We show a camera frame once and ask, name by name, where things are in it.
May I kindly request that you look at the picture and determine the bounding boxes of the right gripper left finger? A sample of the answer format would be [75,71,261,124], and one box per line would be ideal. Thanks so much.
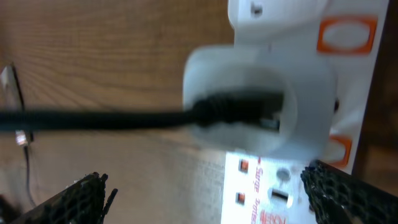
[12,172,118,224]

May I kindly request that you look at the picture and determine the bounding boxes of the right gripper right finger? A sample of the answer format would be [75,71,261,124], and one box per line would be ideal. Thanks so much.
[300,160,397,224]

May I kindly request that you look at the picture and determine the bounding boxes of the black USB charging cable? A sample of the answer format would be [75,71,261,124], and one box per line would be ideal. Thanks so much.
[0,90,284,208]

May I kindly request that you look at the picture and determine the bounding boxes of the white USB charger adapter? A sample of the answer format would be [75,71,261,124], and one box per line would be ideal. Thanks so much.
[182,0,338,161]

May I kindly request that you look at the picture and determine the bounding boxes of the white power strip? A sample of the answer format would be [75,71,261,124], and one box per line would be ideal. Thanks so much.
[221,0,390,223]

